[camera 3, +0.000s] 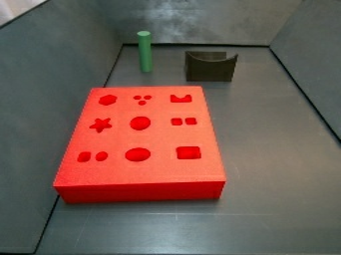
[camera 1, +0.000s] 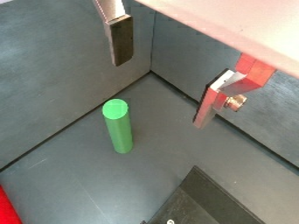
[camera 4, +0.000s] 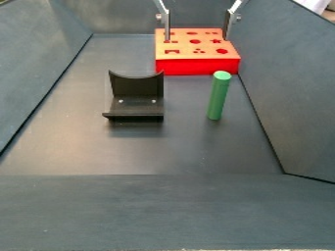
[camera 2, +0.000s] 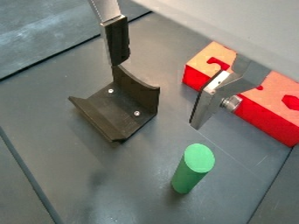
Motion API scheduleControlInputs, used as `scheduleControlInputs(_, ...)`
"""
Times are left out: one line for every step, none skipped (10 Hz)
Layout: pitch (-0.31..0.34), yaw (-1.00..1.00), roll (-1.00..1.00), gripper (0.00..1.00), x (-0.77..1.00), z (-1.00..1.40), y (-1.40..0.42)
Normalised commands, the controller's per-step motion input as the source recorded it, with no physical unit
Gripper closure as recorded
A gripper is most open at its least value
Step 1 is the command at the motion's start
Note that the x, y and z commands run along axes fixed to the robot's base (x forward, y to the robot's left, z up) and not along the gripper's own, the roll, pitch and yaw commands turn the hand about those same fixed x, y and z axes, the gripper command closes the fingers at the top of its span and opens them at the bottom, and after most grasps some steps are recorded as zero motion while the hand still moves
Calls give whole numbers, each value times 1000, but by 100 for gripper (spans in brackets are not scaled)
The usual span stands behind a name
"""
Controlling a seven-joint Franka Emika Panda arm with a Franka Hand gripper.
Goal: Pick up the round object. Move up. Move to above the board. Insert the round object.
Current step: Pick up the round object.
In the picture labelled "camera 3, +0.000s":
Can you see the green cylinder peg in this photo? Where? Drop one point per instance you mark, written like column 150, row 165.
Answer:
column 145, row 37

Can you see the red foam shape board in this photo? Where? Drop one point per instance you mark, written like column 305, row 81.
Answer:
column 143, row 146

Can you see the dark curved block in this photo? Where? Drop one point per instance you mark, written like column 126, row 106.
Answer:
column 209, row 66

